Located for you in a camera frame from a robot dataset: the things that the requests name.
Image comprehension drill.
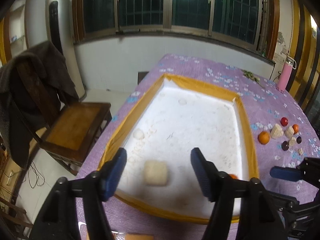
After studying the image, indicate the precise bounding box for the black floor cable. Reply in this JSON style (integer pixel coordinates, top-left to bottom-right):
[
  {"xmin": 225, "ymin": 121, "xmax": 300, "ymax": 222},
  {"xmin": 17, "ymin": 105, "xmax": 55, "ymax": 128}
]
[{"xmin": 27, "ymin": 166, "xmax": 46, "ymax": 189}]

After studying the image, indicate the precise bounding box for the white foam box yellow tape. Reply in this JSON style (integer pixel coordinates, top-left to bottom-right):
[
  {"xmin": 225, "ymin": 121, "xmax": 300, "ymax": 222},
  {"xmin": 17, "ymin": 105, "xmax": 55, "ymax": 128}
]
[{"xmin": 97, "ymin": 73, "xmax": 259, "ymax": 224}]

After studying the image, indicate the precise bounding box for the large orange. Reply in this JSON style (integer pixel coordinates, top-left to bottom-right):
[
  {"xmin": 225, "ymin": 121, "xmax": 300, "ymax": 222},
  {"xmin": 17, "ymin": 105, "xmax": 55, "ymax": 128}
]
[{"xmin": 258, "ymin": 131, "xmax": 271, "ymax": 145}]

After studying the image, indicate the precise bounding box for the purple floral tablecloth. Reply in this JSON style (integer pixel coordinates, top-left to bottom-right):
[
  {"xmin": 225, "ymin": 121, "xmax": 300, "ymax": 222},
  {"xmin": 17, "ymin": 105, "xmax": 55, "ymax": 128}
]
[{"xmin": 75, "ymin": 53, "xmax": 320, "ymax": 240}]

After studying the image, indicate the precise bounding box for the pink water bottle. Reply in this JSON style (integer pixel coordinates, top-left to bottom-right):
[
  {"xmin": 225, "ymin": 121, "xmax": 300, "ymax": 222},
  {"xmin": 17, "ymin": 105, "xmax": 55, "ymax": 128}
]
[{"xmin": 276, "ymin": 57, "xmax": 297, "ymax": 92}]

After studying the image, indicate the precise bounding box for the light wooden chair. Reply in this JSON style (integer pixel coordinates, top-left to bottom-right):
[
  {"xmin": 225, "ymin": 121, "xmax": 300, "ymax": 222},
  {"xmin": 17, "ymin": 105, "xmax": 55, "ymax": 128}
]
[{"xmin": 0, "ymin": 195, "xmax": 33, "ymax": 240}]

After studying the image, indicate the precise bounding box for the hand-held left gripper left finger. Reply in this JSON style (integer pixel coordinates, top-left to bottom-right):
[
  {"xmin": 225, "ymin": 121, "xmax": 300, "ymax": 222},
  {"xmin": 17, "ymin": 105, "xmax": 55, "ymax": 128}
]
[{"xmin": 30, "ymin": 147, "xmax": 128, "ymax": 240}]

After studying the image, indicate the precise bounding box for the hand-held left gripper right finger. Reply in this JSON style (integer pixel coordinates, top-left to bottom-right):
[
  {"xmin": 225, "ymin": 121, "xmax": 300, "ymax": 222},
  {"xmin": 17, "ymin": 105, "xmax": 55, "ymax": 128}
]
[{"xmin": 190, "ymin": 147, "xmax": 288, "ymax": 240}]

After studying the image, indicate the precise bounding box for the dark grey coat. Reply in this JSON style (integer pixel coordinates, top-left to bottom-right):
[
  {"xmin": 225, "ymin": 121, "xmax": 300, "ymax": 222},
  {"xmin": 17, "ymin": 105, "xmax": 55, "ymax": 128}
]
[{"xmin": 0, "ymin": 41, "xmax": 79, "ymax": 169}]

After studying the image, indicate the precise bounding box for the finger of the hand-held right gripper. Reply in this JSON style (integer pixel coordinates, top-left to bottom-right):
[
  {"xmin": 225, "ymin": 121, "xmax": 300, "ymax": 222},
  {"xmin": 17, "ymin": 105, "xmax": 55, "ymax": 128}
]
[
  {"xmin": 270, "ymin": 157, "xmax": 320, "ymax": 184},
  {"xmin": 267, "ymin": 192, "xmax": 300, "ymax": 212}
]

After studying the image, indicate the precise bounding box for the tan wooden block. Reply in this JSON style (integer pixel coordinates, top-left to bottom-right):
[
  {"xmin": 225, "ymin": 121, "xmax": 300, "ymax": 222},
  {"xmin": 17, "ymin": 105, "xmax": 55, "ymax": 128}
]
[{"xmin": 126, "ymin": 234, "xmax": 154, "ymax": 240}]

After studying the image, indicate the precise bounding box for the green leafy sprig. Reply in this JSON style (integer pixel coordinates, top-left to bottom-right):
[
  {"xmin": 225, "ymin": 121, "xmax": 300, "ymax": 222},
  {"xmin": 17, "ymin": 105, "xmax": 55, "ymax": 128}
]
[{"xmin": 243, "ymin": 70, "xmax": 265, "ymax": 88}]

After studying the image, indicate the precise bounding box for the white standing air conditioner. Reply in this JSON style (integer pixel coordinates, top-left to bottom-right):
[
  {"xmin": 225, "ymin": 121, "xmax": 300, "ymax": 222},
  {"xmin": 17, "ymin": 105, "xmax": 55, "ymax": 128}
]
[{"xmin": 45, "ymin": 0, "xmax": 87, "ymax": 100}]

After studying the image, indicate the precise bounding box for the brown wooden chair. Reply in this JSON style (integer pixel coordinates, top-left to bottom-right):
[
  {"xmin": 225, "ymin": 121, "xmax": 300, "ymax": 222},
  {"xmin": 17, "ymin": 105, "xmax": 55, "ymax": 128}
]
[{"xmin": 15, "ymin": 60, "xmax": 112, "ymax": 176}]

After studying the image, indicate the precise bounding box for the yellow wooden door frame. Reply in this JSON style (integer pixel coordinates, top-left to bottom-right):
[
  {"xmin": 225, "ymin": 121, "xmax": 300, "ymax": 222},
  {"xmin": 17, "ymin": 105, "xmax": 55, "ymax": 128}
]
[{"xmin": 287, "ymin": 0, "xmax": 313, "ymax": 93}]

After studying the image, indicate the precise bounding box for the beige cake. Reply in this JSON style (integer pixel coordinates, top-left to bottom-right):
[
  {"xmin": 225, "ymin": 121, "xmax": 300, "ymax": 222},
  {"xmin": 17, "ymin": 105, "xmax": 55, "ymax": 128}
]
[{"xmin": 144, "ymin": 160, "xmax": 168, "ymax": 187}]

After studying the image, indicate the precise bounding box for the glass door cabinet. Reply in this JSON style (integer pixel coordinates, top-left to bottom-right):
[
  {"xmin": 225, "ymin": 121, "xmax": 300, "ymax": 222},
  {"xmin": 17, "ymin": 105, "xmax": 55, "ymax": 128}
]
[{"xmin": 300, "ymin": 5, "xmax": 320, "ymax": 120}]

